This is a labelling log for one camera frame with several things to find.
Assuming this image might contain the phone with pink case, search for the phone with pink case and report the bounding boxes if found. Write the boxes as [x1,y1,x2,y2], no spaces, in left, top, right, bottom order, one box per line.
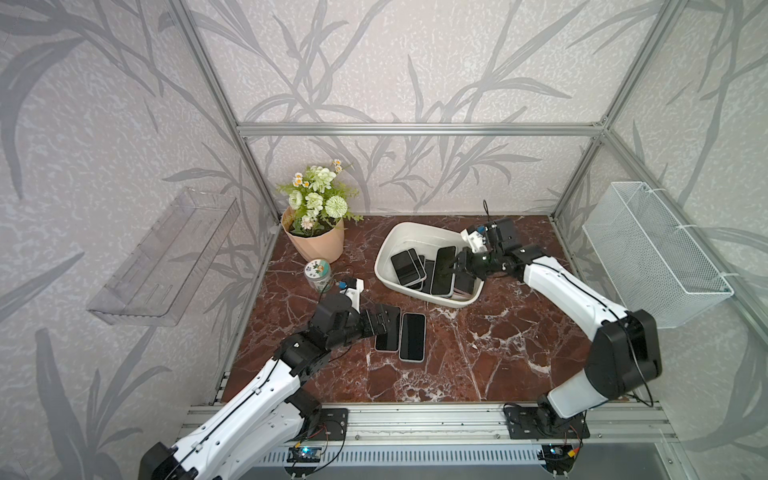
[374,305,401,353]

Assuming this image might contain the phone with light blue case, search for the phone with light blue case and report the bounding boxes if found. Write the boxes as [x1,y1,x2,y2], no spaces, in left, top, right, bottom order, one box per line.
[399,313,426,363]

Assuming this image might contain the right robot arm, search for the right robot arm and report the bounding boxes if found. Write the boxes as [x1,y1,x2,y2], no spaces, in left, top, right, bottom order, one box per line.
[452,218,662,431]

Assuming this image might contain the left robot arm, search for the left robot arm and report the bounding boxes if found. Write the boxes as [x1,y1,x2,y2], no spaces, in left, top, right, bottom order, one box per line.
[138,293,393,479]

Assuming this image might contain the white plastic storage box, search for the white plastic storage box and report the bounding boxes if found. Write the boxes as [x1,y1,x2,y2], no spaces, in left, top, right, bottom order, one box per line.
[374,222,484,309]

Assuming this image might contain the small patterned can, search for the small patterned can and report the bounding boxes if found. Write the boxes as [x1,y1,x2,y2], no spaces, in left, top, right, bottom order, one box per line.
[304,258,333,295]

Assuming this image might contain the potted artificial flower plant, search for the potted artificial flower plant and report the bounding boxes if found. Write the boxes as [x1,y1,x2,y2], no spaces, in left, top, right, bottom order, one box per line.
[278,159,363,263]

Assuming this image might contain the left green circuit board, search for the left green circuit board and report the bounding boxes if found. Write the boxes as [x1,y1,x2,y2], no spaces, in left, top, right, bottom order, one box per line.
[286,446,325,465]

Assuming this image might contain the right circuit board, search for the right circuit board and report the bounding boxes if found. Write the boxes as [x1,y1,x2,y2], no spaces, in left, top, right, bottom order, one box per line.
[538,444,581,469]

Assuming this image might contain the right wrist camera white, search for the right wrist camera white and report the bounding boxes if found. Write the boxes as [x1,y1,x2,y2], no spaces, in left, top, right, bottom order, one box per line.
[461,230,487,253]

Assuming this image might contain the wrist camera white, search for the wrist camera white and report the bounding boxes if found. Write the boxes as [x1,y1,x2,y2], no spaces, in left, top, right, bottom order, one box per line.
[340,277,365,312]
[461,230,487,253]

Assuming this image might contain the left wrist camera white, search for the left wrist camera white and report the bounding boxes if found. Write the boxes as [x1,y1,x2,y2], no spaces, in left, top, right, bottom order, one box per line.
[340,277,365,312]

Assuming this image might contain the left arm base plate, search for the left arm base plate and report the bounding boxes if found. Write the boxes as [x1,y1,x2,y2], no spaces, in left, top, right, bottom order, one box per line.
[297,408,349,441]

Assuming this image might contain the aluminium frame rail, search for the aluminium frame rail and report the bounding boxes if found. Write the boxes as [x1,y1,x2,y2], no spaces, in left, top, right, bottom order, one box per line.
[237,122,603,137]

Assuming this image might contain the white wire mesh basket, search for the white wire mesh basket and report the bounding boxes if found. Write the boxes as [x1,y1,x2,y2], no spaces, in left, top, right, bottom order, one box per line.
[583,181,734,329]

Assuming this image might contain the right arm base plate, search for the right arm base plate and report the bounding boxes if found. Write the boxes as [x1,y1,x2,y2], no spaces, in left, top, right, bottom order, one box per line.
[502,403,591,441]

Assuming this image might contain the clear plastic wall shelf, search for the clear plastic wall shelf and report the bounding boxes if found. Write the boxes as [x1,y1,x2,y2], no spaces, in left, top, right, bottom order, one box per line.
[86,187,240,327]

